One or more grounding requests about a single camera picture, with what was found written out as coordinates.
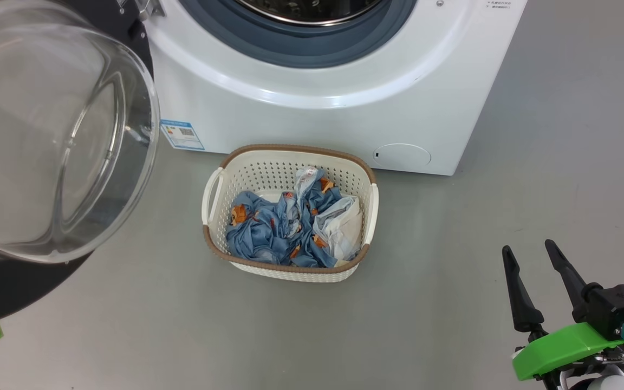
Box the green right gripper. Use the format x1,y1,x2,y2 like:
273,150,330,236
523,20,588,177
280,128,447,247
502,239,624,381

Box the washing machine glass door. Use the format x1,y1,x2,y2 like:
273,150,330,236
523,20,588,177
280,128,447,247
0,0,161,320

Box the blue garment with white lining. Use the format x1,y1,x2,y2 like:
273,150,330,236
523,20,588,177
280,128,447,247
312,196,364,261

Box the blue bear-print garment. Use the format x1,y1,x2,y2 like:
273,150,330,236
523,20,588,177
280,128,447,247
226,167,356,269

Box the white front-load washing machine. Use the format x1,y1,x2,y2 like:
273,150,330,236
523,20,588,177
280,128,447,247
141,0,529,177

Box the round white filter cover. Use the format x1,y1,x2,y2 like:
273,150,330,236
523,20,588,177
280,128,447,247
373,144,432,168

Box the cream basket with brown rim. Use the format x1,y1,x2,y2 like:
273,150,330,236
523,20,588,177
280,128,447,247
201,144,379,283

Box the blue energy label sticker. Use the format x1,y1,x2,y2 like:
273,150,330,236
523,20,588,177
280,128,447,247
160,119,205,151

